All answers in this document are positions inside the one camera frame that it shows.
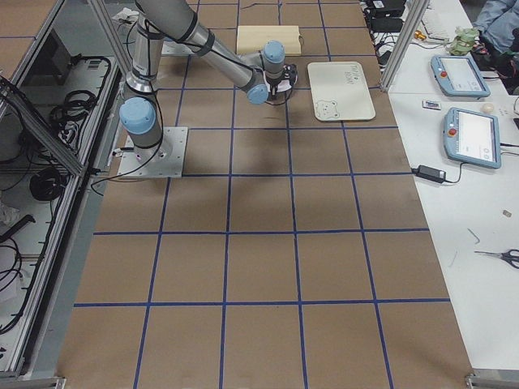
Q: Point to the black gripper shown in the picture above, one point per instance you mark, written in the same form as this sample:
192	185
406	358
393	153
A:
275	86

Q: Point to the white round plate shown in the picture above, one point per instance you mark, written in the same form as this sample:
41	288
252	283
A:
284	86

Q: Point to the cream bear tray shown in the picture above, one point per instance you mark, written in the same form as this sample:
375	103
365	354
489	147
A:
339	92

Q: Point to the wooden cutting board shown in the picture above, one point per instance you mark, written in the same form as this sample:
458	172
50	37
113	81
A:
254	37

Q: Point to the black power adapter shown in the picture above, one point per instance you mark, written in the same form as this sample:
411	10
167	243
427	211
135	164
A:
387	24

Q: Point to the small white card box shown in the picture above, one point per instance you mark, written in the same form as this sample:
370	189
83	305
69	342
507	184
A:
431	104

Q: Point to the gold cylindrical tool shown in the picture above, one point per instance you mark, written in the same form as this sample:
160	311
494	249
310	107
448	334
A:
419	35

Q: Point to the small black power brick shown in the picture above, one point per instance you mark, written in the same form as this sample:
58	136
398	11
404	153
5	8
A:
429	173

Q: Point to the far teach pendant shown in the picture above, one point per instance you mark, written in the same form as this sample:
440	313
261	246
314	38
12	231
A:
459	76

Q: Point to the teach pendant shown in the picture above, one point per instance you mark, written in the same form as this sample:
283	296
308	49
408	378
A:
472	137
459	76

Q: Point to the near teach pendant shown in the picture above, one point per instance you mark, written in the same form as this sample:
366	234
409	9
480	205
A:
472	137

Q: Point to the seated person in blue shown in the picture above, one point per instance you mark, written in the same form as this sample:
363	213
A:
496	22

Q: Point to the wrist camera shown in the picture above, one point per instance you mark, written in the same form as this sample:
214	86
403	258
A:
291	74

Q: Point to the aluminium frame post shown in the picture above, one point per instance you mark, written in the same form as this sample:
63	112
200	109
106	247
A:
415	13

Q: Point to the black handled scissors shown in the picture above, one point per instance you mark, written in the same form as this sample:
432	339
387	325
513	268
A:
509	256

